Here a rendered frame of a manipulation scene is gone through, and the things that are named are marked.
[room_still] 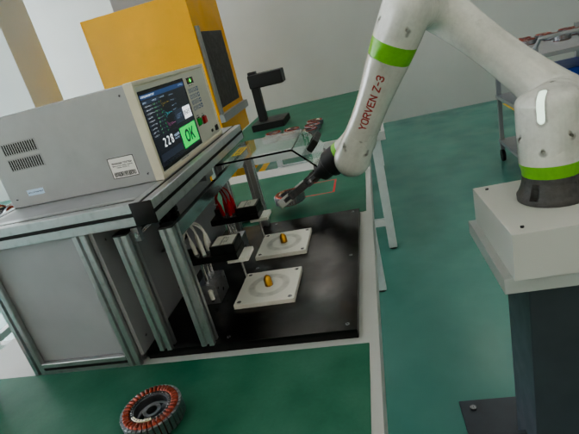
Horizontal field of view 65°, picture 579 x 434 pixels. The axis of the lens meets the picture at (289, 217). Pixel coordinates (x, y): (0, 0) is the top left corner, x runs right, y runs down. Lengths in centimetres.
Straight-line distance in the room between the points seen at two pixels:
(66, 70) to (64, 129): 648
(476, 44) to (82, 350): 119
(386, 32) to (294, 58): 519
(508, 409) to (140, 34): 429
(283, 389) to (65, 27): 692
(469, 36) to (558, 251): 57
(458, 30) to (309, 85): 513
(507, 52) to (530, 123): 24
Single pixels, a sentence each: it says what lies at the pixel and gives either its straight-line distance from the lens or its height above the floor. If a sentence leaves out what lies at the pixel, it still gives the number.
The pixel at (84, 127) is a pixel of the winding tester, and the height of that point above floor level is 126.
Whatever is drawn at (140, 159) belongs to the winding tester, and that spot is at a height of 117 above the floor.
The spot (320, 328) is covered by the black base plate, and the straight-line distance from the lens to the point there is 96.
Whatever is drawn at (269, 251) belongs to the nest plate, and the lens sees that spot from 132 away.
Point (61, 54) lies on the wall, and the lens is 755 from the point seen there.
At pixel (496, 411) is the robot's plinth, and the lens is 181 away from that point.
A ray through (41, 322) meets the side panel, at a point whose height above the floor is 88.
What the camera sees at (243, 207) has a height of 92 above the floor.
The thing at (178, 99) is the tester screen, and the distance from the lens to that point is 116.
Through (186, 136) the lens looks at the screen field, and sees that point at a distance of 115.
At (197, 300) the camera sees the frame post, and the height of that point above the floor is 88.
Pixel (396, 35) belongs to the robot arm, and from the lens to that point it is 118.
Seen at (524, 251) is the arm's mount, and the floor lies 82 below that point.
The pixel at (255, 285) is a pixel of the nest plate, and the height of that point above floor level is 78.
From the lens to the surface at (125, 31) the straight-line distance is 496.
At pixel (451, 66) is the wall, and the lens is 640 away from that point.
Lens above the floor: 132
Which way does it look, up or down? 21 degrees down
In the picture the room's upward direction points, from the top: 15 degrees counter-clockwise
